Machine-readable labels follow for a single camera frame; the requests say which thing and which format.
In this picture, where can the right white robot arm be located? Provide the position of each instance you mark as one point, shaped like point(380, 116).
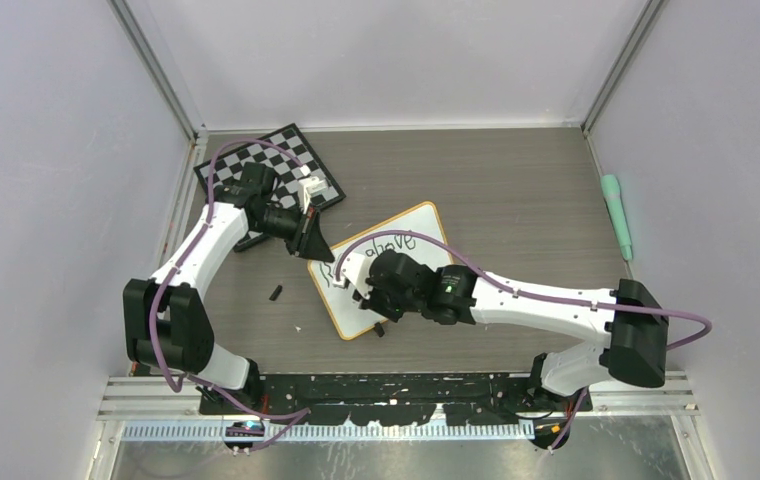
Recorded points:
point(622, 333)

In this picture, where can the aluminium frame rail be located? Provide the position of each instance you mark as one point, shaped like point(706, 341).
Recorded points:
point(145, 410)

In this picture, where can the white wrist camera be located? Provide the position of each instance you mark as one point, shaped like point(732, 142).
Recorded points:
point(354, 272)
point(308, 187)

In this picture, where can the yellow framed whiteboard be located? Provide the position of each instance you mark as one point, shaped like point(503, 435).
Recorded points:
point(350, 321)

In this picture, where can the black marker cap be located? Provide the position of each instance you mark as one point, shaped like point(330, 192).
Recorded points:
point(276, 293)

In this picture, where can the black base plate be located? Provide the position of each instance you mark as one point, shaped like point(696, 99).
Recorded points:
point(391, 400)

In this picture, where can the mint green microphone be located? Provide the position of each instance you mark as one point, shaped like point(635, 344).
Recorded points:
point(612, 195)

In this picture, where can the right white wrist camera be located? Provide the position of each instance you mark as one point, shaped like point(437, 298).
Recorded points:
point(354, 272)

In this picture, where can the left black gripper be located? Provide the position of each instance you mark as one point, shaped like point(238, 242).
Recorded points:
point(308, 240)

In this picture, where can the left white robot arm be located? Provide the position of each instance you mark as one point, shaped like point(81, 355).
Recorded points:
point(166, 325)

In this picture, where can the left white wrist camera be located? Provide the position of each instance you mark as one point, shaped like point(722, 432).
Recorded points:
point(308, 187)

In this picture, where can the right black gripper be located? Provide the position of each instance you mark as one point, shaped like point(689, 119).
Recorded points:
point(373, 304)

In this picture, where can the black white checkerboard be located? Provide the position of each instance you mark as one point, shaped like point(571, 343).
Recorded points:
point(286, 151)

